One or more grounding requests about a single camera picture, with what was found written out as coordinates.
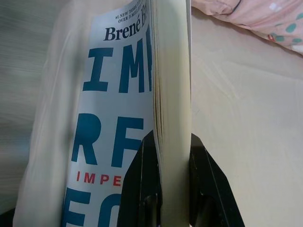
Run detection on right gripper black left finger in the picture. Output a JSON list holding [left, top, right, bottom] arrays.
[[117, 129, 164, 227]]

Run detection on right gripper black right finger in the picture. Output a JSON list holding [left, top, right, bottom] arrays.
[[189, 133, 246, 227]]

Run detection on white blue printed book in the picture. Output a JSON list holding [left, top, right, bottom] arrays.
[[60, 0, 194, 227]]

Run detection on pink pillow with orange spots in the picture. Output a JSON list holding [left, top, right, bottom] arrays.
[[190, 0, 303, 56]]

